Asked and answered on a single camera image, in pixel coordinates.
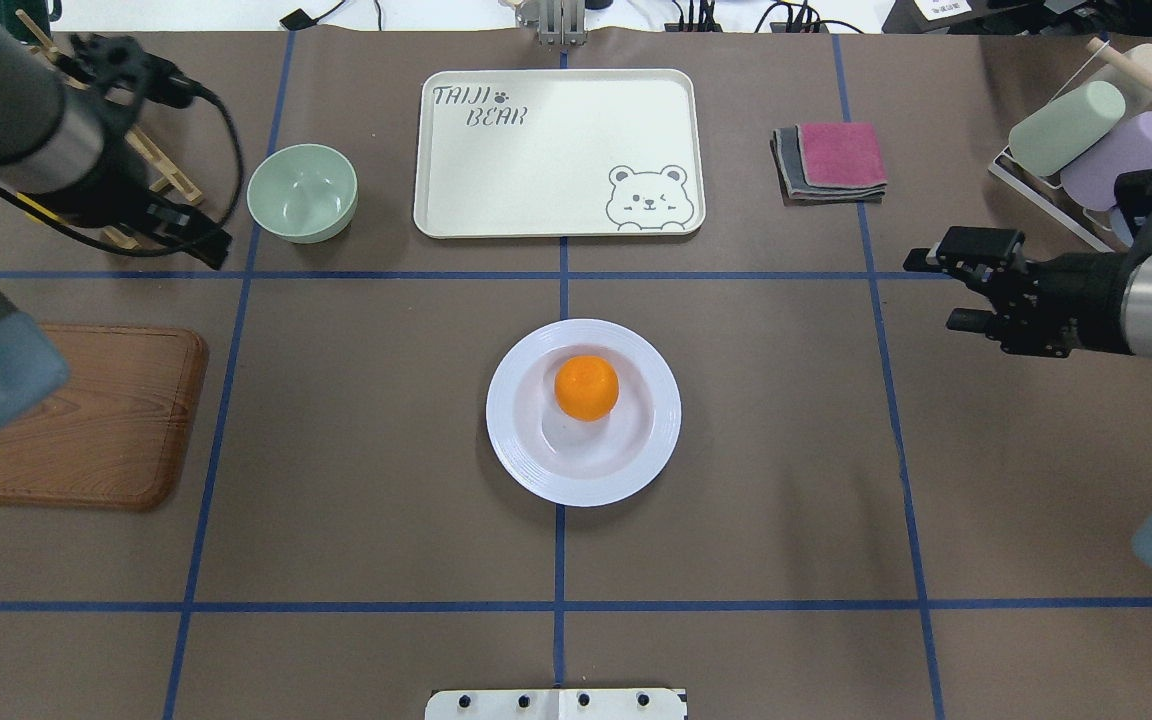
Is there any grey cloth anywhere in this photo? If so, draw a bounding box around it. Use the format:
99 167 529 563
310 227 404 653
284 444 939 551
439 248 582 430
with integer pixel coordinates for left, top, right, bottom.
772 124 888 202

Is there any black camera cable left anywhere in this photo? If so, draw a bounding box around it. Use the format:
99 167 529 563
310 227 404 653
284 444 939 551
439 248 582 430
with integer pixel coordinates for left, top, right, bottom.
0 79 245 259

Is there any white wire cup rack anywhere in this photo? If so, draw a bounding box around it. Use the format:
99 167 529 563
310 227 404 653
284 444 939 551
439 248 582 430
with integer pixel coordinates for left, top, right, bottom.
990 36 1152 252

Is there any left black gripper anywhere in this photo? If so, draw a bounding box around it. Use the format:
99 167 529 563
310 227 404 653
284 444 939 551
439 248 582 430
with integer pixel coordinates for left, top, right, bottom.
67 150 233 272

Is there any aluminium frame post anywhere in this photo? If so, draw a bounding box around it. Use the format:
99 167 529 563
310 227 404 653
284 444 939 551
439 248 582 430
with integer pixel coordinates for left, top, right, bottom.
526 0 588 47

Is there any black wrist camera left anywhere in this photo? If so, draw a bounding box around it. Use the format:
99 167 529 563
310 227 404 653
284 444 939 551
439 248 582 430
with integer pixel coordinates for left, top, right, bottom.
58 35 205 109

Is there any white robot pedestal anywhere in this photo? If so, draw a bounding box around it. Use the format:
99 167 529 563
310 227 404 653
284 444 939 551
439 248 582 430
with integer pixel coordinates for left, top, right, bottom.
424 687 689 719

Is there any purple cup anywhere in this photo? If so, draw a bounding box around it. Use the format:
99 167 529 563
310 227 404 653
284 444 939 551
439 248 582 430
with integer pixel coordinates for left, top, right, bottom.
1060 111 1152 211

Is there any mint green bowl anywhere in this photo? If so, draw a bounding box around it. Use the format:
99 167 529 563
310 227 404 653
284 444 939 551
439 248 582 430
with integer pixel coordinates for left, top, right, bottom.
247 143 358 245

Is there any wooden mug rack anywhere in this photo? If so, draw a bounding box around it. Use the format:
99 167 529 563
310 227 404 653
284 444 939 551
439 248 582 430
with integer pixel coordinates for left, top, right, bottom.
6 9 223 258

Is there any wooden rack rod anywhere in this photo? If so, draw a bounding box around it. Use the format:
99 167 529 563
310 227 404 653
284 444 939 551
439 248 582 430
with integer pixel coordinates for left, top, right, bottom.
1086 38 1152 121

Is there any cream bear tray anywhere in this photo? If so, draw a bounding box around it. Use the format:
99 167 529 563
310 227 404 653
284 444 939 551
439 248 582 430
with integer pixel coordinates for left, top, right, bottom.
412 68 707 240

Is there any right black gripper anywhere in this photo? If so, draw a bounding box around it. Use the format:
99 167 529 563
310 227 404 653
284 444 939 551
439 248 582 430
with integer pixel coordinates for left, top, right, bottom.
902 227 1134 357

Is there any orange fruit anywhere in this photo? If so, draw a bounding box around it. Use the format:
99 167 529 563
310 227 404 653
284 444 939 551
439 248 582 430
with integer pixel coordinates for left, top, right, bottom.
553 355 620 420

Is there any green cup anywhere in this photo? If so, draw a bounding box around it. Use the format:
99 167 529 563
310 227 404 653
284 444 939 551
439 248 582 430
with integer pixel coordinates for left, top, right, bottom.
1007 81 1126 177

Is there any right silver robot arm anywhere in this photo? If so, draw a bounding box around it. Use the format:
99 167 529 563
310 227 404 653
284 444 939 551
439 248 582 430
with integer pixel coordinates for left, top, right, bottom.
902 225 1152 569

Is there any white round plate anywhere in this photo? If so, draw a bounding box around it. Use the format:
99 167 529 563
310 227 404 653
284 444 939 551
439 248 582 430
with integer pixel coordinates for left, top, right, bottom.
485 318 684 507

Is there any pink cloth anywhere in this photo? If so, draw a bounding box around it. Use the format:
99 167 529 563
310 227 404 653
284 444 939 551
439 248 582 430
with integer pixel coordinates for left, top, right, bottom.
797 122 888 190

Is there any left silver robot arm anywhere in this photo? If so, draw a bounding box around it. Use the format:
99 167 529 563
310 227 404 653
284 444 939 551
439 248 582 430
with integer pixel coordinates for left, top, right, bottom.
0 24 247 429

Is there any wooden cutting board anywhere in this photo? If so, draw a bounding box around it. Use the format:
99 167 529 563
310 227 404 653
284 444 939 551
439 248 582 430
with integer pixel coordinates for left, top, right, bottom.
0 324 209 511

